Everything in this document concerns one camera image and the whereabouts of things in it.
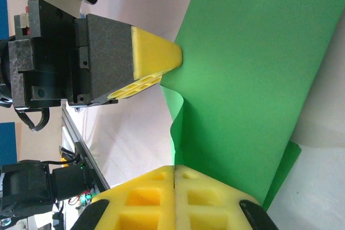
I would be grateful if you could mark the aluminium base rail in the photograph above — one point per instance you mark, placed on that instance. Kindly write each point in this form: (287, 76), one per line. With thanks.
(70, 127)

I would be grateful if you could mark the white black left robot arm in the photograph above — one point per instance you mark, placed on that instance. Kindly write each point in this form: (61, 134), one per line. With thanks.
(24, 184)

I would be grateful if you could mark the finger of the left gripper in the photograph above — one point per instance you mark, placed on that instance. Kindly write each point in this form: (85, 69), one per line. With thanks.
(113, 52)

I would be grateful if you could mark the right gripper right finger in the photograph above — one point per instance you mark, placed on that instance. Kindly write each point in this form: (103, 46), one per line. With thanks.
(215, 205)

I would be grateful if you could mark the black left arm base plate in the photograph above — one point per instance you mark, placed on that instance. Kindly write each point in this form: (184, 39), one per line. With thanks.
(91, 165)

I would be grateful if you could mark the green cloth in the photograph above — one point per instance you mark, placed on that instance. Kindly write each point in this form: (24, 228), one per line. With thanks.
(242, 79)

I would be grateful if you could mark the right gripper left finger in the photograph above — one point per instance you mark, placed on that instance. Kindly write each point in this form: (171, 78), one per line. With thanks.
(134, 205)

